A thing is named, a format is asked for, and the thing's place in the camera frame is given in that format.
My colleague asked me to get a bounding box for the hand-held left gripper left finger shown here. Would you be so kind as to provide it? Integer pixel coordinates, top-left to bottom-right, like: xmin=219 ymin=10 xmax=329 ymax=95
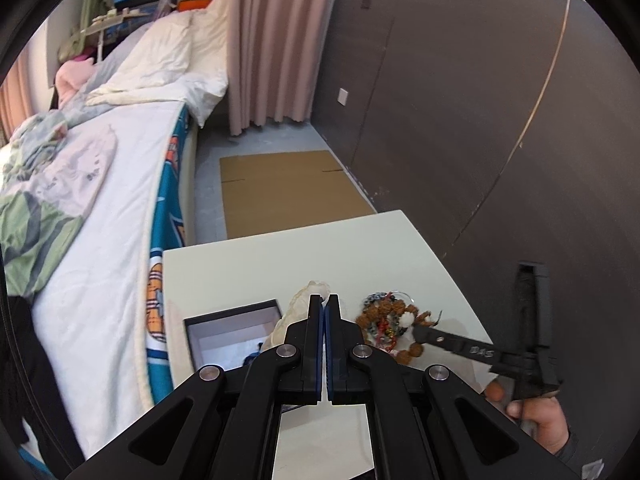
xmin=64 ymin=294 xmax=324 ymax=480

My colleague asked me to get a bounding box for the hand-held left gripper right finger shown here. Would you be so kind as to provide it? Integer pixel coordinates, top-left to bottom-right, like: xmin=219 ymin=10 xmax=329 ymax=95
xmin=326 ymin=294 xmax=583 ymax=480

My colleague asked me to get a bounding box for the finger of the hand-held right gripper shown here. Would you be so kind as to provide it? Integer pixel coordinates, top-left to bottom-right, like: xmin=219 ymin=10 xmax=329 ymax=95
xmin=410 ymin=325 xmax=507 ymax=367

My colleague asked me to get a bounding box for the clear plastic bag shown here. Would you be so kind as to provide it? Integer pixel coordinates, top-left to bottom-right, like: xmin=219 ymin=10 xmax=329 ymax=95
xmin=269 ymin=280 xmax=334 ymax=347

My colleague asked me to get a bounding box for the pile of beaded bracelets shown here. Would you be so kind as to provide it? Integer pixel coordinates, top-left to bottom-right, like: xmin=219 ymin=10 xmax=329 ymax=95
xmin=354 ymin=290 xmax=443 ymax=367

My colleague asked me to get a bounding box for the black jewelry box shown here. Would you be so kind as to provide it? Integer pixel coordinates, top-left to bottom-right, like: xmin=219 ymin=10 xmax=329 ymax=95
xmin=183 ymin=299 xmax=284 ymax=377

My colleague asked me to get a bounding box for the person's right forearm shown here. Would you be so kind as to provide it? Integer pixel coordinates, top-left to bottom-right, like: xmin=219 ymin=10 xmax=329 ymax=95
xmin=554 ymin=427 xmax=603 ymax=468

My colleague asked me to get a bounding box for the person's right hand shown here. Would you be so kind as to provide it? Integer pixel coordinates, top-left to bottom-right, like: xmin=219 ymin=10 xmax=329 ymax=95
xmin=484 ymin=379 xmax=572 ymax=457

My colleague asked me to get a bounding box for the white bedside table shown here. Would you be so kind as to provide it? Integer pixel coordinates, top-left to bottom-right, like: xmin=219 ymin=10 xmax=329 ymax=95
xmin=162 ymin=210 xmax=494 ymax=480

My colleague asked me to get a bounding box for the flat brown cardboard sheet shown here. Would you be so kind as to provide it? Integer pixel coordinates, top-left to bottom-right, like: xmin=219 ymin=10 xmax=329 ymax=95
xmin=219 ymin=149 xmax=377 ymax=239

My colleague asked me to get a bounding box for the white bed mattress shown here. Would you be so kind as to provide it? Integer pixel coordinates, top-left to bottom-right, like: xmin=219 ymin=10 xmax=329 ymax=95
xmin=0 ymin=99 xmax=201 ymax=461

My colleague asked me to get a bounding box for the white printed garment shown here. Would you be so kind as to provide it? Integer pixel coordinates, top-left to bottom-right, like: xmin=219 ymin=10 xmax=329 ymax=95
xmin=44 ymin=124 xmax=119 ymax=217

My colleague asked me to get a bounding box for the black clothing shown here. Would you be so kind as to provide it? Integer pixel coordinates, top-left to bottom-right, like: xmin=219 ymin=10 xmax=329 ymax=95
xmin=0 ymin=294 xmax=87 ymax=467

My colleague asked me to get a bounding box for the green patterned blanket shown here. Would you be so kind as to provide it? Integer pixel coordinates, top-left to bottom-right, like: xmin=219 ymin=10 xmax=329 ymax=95
xmin=0 ymin=180 xmax=87 ymax=297

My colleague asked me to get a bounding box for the pink curtain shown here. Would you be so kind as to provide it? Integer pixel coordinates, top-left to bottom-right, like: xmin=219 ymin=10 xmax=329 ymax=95
xmin=0 ymin=55 xmax=37 ymax=142
xmin=227 ymin=0 xmax=342 ymax=137

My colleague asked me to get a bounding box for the large white pillow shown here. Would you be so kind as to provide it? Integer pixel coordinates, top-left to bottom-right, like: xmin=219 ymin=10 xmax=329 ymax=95
xmin=86 ymin=12 xmax=195 ymax=107

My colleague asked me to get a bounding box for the light blue crumpled blanket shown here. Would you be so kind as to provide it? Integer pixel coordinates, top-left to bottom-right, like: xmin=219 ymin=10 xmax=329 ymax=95
xmin=0 ymin=96 xmax=92 ymax=183

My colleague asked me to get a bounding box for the pink plush toy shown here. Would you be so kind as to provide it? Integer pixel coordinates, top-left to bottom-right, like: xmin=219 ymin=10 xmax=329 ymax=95
xmin=54 ymin=56 xmax=97 ymax=109

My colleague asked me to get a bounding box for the green plush toy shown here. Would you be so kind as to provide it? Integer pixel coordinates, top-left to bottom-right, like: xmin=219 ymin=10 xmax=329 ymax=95
xmin=59 ymin=27 xmax=100 ymax=62

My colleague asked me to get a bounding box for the small white side table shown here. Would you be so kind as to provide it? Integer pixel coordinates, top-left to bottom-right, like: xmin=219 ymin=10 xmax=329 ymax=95
xmin=80 ymin=6 xmax=147 ymax=63

